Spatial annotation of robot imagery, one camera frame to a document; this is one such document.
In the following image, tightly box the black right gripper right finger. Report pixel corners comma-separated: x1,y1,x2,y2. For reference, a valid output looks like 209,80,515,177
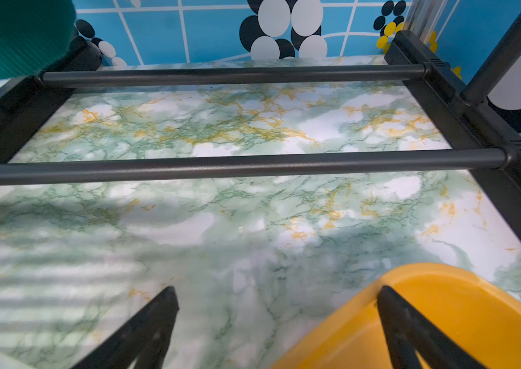
377,286,483,368

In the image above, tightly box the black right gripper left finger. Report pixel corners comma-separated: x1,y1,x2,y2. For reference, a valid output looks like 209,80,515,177
74,286,180,369

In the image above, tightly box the green jacket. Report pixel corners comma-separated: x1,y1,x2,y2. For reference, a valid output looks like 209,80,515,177
0,0,77,80

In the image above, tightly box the yellow plastic tray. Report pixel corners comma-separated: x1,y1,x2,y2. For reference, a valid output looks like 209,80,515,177
275,263,521,368

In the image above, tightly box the black clothes rack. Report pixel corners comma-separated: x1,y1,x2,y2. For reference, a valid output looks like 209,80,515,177
0,13,521,240

